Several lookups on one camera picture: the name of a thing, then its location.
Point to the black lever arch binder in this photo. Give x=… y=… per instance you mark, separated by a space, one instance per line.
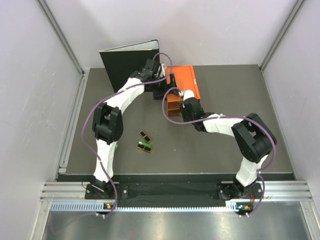
x=120 y=62

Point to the orange plastic box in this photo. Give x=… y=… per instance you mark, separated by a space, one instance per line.
x=184 y=78

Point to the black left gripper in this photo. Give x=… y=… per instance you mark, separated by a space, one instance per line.
x=159 y=95

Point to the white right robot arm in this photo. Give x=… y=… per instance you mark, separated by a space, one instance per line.
x=254 y=139

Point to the aluminium frame rail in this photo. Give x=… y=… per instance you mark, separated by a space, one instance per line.
x=282 y=191

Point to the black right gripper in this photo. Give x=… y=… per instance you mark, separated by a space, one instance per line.
x=183 y=109

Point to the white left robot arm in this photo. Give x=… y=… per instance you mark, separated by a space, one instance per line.
x=107 y=123

